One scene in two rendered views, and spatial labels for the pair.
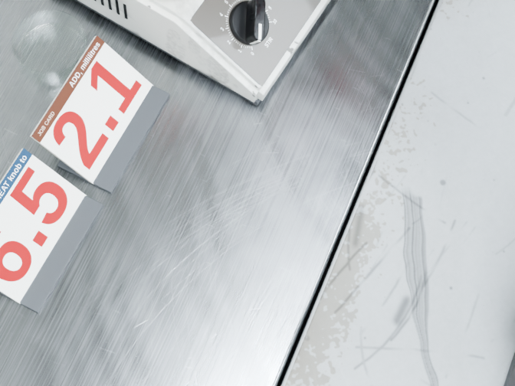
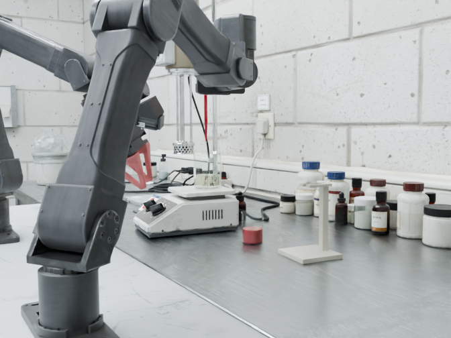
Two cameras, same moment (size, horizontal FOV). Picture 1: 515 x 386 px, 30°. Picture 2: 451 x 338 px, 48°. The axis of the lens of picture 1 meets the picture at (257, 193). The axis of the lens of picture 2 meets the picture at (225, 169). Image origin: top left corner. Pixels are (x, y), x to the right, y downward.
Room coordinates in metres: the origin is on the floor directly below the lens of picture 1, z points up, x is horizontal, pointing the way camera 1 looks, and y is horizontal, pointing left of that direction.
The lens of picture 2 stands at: (1.25, -0.61, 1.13)
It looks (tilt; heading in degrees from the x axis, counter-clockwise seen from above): 5 degrees down; 136
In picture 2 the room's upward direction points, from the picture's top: straight up
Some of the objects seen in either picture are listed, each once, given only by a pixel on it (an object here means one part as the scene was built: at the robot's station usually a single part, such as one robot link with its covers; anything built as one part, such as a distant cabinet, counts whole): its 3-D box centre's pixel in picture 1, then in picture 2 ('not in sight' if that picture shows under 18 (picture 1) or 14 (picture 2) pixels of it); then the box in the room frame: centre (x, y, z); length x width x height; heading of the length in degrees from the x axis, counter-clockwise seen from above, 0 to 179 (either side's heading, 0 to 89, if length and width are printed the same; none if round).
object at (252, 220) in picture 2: not in sight; (252, 227); (0.59, 0.09, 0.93); 0.04 x 0.04 x 0.06
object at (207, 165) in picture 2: not in sight; (208, 171); (0.43, 0.13, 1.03); 0.07 x 0.06 x 0.08; 107
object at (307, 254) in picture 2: not in sight; (310, 218); (0.73, 0.09, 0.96); 0.08 x 0.08 x 0.13; 70
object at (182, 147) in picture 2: not in sight; (182, 112); (0.06, 0.36, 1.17); 0.07 x 0.07 x 0.25
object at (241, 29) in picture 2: not in sight; (231, 47); (0.60, 0.03, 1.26); 0.12 x 0.09 x 0.12; 110
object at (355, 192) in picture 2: not in sight; (356, 198); (0.59, 0.46, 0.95); 0.04 x 0.04 x 0.10
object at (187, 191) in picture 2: not in sight; (201, 190); (0.42, 0.12, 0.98); 0.12 x 0.12 x 0.01; 69
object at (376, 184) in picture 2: not in sight; (377, 200); (0.66, 0.45, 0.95); 0.06 x 0.06 x 0.10
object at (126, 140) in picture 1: (103, 114); not in sight; (0.27, 0.12, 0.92); 0.09 x 0.06 x 0.04; 164
